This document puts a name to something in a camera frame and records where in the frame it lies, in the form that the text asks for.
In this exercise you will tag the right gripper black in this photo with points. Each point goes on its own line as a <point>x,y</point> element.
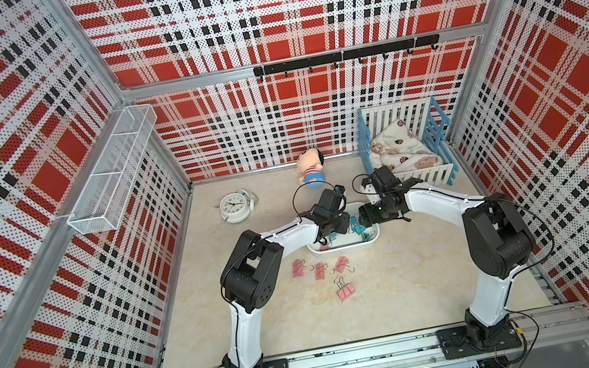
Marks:
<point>368,215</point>

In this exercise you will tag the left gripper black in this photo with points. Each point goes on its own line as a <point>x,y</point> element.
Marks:
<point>344,223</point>

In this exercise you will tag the white plastic storage box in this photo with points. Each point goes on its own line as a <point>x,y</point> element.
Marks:
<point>356,236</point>

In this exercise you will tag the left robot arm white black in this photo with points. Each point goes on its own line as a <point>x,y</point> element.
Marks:
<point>251,273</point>

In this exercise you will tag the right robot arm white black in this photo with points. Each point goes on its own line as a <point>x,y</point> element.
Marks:
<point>499,240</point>

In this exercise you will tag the pink baby doll toy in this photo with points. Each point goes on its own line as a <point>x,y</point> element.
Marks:
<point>310,168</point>

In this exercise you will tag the printed crib blanket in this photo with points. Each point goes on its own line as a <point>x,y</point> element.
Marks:
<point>397,148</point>

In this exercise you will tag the blue white toy crib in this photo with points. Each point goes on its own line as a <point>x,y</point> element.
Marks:
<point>426,120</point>

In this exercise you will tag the white alarm clock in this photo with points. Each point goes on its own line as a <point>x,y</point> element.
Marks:
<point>237,207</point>

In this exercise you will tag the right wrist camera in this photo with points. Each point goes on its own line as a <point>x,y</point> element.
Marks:
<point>382,181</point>

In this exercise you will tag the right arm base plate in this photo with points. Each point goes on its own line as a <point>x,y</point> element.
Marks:
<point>474,339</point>

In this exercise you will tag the black hook rail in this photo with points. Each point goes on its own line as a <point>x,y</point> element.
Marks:
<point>407,45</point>

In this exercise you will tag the aluminium front rail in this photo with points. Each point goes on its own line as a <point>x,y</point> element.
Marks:
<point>425,349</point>

